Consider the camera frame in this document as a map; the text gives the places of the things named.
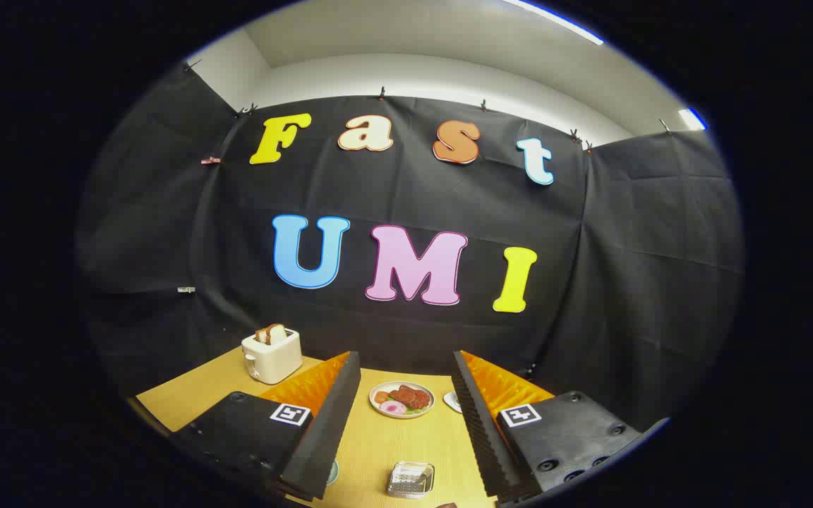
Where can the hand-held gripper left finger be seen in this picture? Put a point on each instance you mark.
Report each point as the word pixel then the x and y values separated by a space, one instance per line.
pixel 329 430

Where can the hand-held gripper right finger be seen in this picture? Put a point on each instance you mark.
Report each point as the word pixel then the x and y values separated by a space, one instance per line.
pixel 480 430

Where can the white square coaster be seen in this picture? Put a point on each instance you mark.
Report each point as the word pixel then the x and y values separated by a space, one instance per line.
pixel 452 402

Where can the pale teal plate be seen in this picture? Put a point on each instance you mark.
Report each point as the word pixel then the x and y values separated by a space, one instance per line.
pixel 332 471

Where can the white oval food plate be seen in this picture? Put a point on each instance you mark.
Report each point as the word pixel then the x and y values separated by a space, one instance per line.
pixel 426 395

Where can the pink round food slice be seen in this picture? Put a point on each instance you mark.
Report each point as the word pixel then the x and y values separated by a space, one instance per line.
pixel 392 407

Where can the green lettuce leaf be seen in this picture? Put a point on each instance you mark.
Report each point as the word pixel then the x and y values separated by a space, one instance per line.
pixel 415 412

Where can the brown meat slices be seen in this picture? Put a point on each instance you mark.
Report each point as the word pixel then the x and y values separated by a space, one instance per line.
pixel 406 396

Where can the cream white toaster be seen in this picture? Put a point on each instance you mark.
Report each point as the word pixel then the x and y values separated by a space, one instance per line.
pixel 276 360

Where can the white bread slice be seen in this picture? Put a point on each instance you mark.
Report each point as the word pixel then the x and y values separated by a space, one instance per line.
pixel 277 333

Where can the brown crust bread slice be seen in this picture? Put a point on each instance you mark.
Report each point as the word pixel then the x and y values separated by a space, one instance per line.
pixel 262 334

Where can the small ceiling light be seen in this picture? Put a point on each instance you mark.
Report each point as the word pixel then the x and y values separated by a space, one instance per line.
pixel 691 118

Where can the long ceiling light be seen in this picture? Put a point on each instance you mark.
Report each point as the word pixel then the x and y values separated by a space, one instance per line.
pixel 555 17

